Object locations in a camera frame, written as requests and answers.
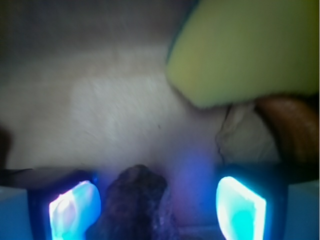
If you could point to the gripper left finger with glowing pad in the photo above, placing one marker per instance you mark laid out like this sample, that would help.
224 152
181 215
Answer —
48 203

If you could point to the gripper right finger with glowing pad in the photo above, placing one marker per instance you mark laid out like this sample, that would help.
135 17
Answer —
269 201

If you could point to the grey brown rock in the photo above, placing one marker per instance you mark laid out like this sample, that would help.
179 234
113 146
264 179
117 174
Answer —
138 206

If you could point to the brown spiral seashell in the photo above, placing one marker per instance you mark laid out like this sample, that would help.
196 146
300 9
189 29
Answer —
295 126

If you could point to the brown paper bag tray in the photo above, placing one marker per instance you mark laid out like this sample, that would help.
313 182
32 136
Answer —
82 84

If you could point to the yellow sponge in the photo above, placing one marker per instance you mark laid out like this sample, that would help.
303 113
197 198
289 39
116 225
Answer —
232 51

